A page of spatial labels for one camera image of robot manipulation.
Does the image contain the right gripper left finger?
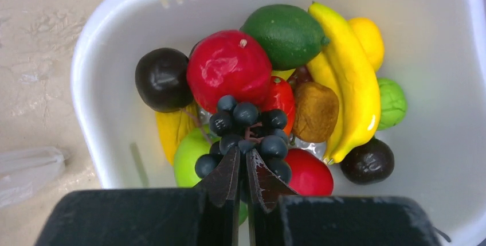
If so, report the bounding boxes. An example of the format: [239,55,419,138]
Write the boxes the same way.
[36,147,240,245]

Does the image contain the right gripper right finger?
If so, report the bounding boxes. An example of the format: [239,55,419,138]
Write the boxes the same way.
[246,151,440,245]

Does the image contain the dark fake grapes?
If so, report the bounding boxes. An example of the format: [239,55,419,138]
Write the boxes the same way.
[195,95,292,183]

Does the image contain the orange fake fruit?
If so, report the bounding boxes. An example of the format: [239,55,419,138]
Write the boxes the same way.
[260,76,296,135]

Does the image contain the clear plastic bag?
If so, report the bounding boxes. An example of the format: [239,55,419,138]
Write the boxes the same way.
[1,146,70,208]

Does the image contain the light green fake apple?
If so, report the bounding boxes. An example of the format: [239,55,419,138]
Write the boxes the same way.
[174,124,249,226]

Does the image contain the yellow fake mango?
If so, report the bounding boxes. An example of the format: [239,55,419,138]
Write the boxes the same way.
[155,111,196,166]

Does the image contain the brown fake kiwi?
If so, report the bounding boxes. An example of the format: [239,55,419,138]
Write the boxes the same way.
[292,81,339,143]

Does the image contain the dark red fake fruit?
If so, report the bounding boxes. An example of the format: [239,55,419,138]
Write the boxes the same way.
[135,48,194,113]

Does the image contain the bumpy green fake fruit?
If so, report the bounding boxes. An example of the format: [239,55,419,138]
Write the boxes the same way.
[378,77,407,130]

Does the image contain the yellow fake banana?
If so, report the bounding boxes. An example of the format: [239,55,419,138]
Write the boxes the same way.
[308,2,381,165]

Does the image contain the dark green fake avocado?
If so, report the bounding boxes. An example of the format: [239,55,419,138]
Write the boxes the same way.
[240,4,331,71]

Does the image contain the yellow fake lemon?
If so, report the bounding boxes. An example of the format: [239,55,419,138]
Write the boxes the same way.
[348,17,385,72]

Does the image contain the red apple in basket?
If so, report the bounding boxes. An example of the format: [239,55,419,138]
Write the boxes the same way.
[285,149,334,196]

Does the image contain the white plastic basket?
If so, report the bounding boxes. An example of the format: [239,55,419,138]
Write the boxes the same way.
[71,0,485,245]

